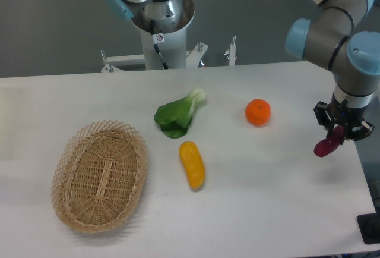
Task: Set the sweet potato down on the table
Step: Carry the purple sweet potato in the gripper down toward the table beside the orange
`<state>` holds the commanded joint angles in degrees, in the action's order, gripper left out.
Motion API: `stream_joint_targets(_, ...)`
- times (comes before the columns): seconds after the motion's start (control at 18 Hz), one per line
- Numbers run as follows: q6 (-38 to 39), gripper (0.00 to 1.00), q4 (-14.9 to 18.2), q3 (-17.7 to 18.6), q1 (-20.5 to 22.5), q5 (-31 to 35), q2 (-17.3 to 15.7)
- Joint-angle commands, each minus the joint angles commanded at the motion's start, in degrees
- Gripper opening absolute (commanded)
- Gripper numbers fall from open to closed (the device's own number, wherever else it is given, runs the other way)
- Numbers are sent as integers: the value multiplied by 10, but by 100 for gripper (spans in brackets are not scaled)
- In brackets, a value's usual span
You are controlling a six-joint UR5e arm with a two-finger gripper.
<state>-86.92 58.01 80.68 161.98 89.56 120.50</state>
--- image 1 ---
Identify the orange tangerine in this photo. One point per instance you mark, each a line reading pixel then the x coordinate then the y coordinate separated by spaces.
pixel 258 112

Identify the woven wicker basket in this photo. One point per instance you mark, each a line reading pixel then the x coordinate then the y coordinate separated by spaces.
pixel 100 177

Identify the purple sweet potato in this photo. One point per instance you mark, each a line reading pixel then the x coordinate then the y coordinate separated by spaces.
pixel 330 143

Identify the yellow squash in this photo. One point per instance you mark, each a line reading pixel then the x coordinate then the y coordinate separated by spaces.
pixel 193 164

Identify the green bok choy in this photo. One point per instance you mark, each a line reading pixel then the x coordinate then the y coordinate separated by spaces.
pixel 174 118

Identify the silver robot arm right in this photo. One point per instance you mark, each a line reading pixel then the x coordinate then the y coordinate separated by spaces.
pixel 330 43

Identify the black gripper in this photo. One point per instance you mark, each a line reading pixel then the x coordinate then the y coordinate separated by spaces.
pixel 355 129

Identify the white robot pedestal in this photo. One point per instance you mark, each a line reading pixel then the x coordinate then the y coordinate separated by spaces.
pixel 163 31

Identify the black device at table edge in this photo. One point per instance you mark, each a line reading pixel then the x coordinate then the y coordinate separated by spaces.
pixel 369 227

